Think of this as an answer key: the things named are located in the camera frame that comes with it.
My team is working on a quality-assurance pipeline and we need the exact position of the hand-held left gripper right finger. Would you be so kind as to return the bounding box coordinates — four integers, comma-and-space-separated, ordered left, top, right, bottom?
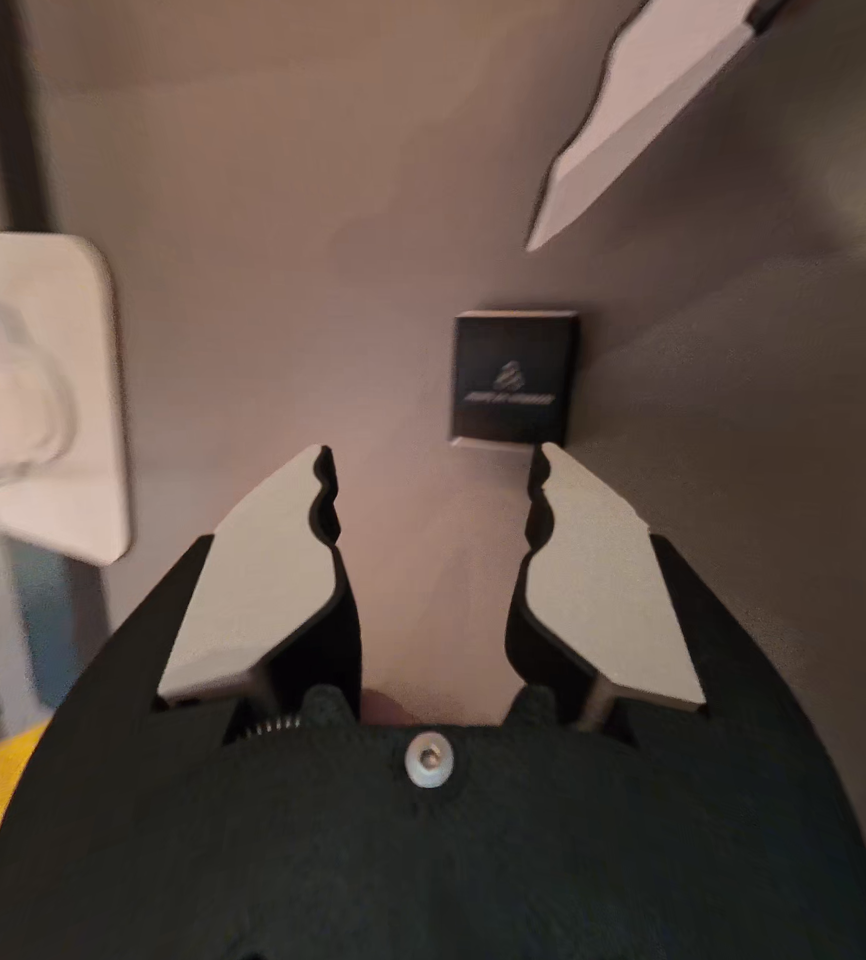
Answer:
505, 441, 707, 732

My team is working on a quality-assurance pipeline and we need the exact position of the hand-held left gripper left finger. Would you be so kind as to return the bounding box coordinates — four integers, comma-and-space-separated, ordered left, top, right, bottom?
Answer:
155, 444, 365, 725

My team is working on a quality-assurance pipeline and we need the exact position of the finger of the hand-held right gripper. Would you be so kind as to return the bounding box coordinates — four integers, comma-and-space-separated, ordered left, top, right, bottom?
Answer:
524, 0, 762, 254

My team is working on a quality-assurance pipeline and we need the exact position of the black ethernet adapter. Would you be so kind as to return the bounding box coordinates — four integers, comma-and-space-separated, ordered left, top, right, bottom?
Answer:
448, 307, 581, 453

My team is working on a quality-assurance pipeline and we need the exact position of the yellow plastic bin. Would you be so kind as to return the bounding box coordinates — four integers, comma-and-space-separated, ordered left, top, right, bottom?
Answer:
0, 716, 55, 864

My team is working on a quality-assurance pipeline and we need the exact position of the person's left hand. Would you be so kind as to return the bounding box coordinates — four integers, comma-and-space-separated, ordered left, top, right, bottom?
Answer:
361, 688, 413, 727

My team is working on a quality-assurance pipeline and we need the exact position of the white tray with glass dish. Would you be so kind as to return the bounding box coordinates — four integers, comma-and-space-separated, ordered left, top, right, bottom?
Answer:
0, 231, 135, 566

